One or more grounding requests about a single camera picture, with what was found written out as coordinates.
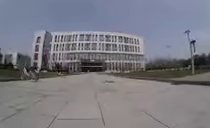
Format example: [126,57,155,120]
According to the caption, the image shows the white building with window rows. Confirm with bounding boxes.
[31,30,146,73]

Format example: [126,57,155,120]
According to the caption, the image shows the grey paved plaza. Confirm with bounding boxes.
[0,70,210,128]

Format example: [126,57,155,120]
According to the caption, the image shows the grass strip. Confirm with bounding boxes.
[113,68,210,87]

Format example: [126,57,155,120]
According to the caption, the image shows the row of trees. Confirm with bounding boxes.
[145,52,210,71]

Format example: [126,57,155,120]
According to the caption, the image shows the lamp pole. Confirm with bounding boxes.
[183,29,197,75]

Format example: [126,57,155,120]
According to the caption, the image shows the distant buildings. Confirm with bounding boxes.
[0,44,33,70]

